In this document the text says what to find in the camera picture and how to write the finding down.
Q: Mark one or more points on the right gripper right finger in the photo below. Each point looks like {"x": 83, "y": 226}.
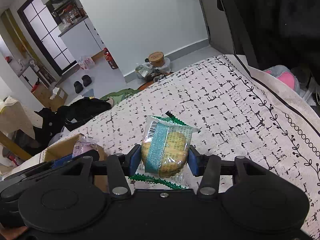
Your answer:
{"x": 209, "y": 168}

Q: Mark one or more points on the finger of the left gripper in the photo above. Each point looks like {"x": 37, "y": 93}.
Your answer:
{"x": 62, "y": 161}

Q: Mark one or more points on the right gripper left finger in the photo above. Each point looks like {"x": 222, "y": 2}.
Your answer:
{"x": 119, "y": 167}

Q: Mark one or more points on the purple cake packet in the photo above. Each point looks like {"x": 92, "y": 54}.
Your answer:
{"x": 83, "y": 145}

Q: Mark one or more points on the teal band biscuit packet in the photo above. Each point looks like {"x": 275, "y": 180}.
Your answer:
{"x": 164, "y": 151}

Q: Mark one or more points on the person left hand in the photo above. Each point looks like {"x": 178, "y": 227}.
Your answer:
{"x": 10, "y": 234}

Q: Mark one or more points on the black clothes on floor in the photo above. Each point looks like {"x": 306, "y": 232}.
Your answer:
{"x": 71, "y": 117}

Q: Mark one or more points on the side table with cloth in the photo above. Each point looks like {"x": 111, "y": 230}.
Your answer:
{"x": 15, "y": 116}

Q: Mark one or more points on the patterned white table cloth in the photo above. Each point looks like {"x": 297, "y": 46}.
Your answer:
{"x": 266, "y": 136}

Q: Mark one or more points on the small floor cardboard box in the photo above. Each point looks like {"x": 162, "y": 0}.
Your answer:
{"x": 58, "y": 98}

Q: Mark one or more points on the black slipper left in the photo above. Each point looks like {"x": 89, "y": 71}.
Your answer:
{"x": 78, "y": 87}

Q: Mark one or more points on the black slipper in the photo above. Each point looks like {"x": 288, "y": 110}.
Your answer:
{"x": 78, "y": 87}
{"x": 86, "y": 80}

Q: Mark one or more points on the black slipper right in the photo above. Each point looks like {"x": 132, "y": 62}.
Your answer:
{"x": 86, "y": 80}

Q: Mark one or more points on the glass jar on floor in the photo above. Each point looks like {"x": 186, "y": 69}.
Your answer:
{"x": 144, "y": 71}

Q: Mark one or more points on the pink plastic bag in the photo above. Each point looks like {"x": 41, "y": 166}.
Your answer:
{"x": 85, "y": 62}

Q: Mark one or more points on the wooden lid jar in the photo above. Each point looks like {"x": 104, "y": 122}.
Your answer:
{"x": 156, "y": 59}

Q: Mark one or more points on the pink grey plush toy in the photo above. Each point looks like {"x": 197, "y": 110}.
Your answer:
{"x": 283, "y": 74}

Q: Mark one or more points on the black clothes pile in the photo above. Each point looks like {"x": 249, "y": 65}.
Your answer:
{"x": 273, "y": 32}

